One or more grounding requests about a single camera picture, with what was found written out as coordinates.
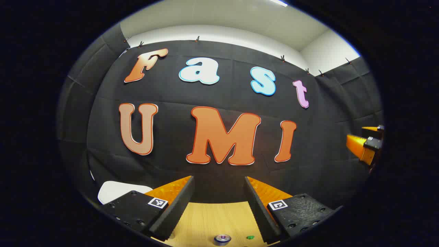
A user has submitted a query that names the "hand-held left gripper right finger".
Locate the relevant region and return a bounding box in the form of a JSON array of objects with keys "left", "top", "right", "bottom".
[{"left": 244, "top": 176, "right": 343, "bottom": 245}]

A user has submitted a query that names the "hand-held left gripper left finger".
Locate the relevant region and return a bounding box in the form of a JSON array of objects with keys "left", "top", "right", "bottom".
[{"left": 99, "top": 176, "right": 195, "bottom": 242}]

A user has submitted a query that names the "white desktop garbage bin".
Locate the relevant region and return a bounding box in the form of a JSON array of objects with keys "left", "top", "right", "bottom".
[{"left": 98, "top": 181, "right": 153, "bottom": 205}]

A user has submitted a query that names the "black backdrop cloth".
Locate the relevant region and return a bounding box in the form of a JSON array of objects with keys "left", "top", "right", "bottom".
[{"left": 57, "top": 22, "right": 384, "bottom": 210}]

